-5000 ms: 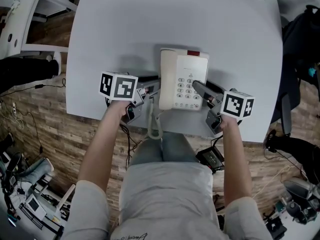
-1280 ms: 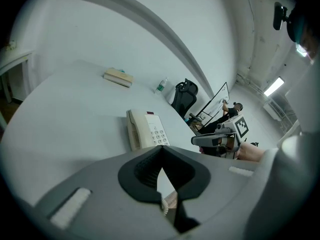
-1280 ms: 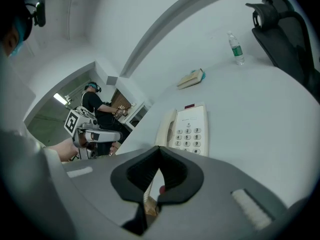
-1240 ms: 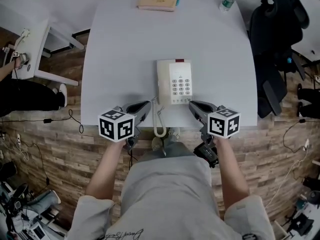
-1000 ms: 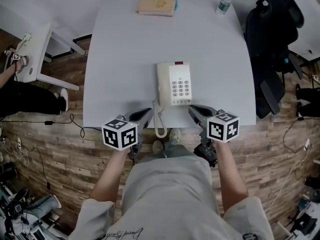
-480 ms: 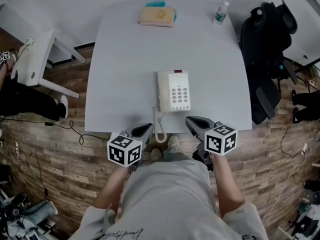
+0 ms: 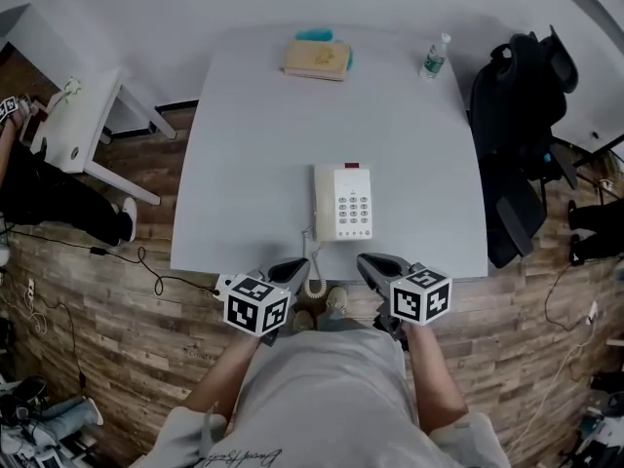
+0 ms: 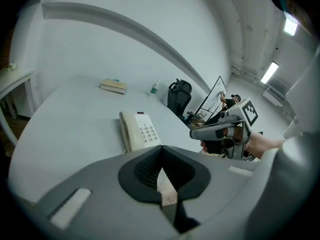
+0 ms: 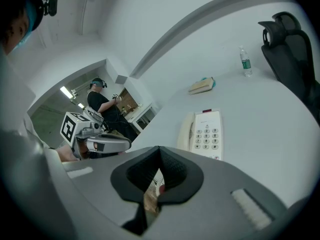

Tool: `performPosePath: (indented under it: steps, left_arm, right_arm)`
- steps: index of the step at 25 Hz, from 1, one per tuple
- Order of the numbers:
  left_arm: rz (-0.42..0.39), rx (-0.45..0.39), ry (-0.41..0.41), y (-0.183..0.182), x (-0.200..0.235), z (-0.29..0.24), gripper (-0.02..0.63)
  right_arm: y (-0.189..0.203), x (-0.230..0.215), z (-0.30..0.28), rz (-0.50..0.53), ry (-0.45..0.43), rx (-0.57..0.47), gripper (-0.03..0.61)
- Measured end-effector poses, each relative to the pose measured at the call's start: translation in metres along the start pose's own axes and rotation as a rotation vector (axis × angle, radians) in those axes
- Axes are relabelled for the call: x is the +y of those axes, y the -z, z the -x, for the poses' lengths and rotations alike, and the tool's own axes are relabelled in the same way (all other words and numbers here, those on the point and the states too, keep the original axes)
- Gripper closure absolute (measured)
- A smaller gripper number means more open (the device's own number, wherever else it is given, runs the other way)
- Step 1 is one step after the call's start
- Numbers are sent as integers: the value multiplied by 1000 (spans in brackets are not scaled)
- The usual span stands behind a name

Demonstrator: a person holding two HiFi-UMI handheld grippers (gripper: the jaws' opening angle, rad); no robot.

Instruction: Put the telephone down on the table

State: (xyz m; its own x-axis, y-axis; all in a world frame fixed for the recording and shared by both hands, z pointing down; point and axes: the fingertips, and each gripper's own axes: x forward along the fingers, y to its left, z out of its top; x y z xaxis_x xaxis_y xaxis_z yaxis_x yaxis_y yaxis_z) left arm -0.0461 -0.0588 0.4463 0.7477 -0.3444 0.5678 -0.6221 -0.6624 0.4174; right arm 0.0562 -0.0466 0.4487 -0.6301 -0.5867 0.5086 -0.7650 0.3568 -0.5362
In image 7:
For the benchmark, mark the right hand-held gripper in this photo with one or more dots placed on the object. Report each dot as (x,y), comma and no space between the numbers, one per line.
(421,300)

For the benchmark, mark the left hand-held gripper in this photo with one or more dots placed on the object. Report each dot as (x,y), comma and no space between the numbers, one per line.
(256,305)

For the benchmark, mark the person's right forearm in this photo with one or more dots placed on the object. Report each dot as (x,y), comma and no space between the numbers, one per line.
(434,378)

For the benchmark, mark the person's left forearm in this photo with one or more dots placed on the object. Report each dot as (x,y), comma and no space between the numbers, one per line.
(224,378)

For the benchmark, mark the white table surface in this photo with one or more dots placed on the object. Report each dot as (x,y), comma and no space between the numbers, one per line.
(273,164)

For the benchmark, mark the black office chair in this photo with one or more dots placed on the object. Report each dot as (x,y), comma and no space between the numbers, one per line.
(507,115)

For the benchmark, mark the person's right shoe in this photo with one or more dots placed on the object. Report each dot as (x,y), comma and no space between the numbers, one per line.
(337,298)

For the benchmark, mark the person's grey trousers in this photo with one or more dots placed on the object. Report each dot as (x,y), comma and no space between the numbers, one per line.
(334,319)

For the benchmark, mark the person's light grey shirt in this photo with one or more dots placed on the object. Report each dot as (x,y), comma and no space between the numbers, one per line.
(322,398)

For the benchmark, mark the white power adapter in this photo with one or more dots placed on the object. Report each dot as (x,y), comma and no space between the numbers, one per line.
(593,312)

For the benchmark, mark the clear water bottle green label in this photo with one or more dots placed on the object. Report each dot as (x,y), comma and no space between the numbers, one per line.
(433,61)

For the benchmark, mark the tan hardcover book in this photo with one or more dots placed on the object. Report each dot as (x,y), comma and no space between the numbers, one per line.
(314,61)

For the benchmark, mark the teal cloth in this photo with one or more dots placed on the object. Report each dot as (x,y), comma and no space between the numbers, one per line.
(314,33)

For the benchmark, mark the small white side table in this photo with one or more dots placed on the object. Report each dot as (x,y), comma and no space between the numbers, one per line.
(83,125)

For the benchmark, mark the small white ornament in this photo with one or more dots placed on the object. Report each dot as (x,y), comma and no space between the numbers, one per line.
(66,90)

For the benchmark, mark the white table black frame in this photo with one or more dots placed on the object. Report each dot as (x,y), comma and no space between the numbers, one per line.
(595,120)

